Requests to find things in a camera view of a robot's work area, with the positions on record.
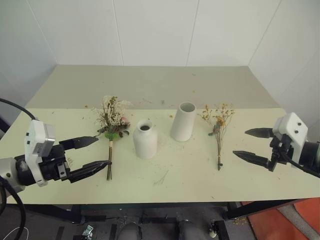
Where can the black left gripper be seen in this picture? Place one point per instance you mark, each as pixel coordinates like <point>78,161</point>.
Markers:
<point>53,165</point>

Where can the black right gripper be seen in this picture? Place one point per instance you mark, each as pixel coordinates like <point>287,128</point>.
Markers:
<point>278,150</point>

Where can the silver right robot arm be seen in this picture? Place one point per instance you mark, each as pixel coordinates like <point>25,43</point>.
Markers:
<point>310,153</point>

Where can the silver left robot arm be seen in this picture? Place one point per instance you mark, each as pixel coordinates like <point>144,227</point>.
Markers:
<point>8,172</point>

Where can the white bottle-shaped vase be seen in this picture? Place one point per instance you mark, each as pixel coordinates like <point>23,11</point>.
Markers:
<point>145,145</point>

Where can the white tapered cylinder vase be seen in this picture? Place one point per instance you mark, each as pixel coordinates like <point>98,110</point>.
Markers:
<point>182,125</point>

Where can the yellow dried flower bouquet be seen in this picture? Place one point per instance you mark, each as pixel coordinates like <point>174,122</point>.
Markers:
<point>220,125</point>

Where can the white and green dried bouquet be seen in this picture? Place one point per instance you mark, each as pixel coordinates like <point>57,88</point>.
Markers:
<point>110,120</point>

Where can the small white green floor object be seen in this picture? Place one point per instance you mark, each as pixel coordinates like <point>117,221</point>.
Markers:
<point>88,231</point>

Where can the orange floor mat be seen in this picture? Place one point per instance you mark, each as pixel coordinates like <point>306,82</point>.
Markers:
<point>265,222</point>

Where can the dark grey rounded shape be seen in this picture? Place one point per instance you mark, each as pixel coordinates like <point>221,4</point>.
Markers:
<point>131,232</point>

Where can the small white caster wheel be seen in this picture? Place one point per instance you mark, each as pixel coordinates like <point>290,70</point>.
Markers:
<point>212,233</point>

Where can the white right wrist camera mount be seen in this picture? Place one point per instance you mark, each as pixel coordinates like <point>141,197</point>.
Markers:
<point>290,125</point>

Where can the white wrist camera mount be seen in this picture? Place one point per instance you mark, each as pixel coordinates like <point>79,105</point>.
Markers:
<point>32,140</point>
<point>290,125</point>

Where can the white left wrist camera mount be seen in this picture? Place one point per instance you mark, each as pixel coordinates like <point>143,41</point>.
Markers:
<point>32,140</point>

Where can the black metal table frame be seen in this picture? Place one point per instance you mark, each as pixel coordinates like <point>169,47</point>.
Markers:
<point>62,212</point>

